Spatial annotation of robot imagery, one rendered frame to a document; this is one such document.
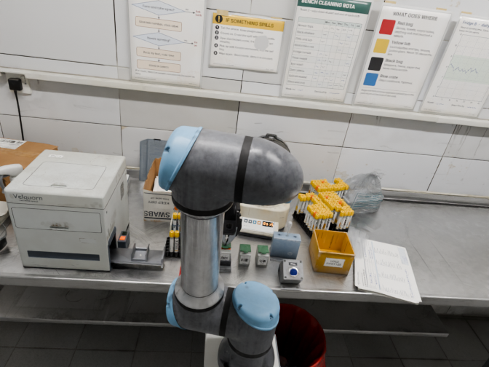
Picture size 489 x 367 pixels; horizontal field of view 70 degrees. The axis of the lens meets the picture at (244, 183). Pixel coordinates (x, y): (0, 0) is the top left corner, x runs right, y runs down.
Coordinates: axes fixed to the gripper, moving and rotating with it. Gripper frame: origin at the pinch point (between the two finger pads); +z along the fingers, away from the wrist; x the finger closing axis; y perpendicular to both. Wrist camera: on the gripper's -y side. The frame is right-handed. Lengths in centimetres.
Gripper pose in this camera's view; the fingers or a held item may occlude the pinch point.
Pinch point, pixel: (225, 243)
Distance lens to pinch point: 123.2
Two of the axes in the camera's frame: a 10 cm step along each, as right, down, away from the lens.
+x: -9.9, -0.8, -1.1
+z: -1.2, 8.6, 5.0
